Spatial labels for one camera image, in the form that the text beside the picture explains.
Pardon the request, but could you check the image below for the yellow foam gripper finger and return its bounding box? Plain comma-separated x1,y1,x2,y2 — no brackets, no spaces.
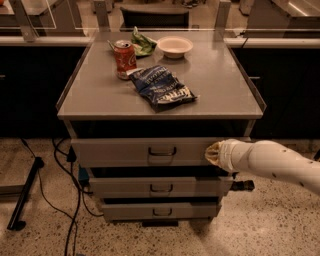
205,141,223,166

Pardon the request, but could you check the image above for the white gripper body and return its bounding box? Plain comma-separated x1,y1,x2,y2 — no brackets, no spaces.
218,139,252,172

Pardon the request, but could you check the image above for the grey top drawer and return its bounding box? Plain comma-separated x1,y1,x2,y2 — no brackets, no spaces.
70,136,252,168

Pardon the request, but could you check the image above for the grey drawer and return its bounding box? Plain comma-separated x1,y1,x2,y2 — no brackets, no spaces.
70,136,252,168
101,197,221,222
89,166,233,198

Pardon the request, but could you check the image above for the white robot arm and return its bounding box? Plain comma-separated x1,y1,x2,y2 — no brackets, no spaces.
205,139,320,195

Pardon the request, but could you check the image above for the grey middle drawer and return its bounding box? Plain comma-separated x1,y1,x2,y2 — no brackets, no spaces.
89,166,233,198

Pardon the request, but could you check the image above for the grey bottom drawer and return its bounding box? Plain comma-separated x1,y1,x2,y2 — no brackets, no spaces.
101,197,221,222

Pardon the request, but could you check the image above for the grey drawer cabinet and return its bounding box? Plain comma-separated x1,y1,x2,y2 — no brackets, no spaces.
55,30,268,228

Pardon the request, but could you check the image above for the black caster wheel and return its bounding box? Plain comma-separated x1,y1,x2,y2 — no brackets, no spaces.
231,180,255,191

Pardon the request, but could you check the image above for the blue chip bag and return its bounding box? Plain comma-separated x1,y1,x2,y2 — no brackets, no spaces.
127,65,197,112

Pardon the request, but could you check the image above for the white paper bowl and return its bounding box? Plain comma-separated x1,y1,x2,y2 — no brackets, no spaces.
157,36,193,59

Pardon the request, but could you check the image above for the green chip bag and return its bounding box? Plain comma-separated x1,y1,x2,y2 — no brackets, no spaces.
131,27,157,57

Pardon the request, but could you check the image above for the red soda can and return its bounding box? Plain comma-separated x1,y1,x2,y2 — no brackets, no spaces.
114,40,137,80

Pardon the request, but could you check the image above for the dark chair behind glass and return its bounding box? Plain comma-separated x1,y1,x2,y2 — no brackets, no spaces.
120,7,189,30

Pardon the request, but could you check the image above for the black floor stand leg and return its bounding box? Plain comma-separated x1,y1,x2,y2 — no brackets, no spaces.
7,157,44,231

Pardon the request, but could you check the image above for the metal top drawer handle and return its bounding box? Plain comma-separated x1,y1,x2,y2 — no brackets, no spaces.
148,147,177,157

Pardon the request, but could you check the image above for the black floor cable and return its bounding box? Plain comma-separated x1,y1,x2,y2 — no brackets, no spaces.
19,137,104,256

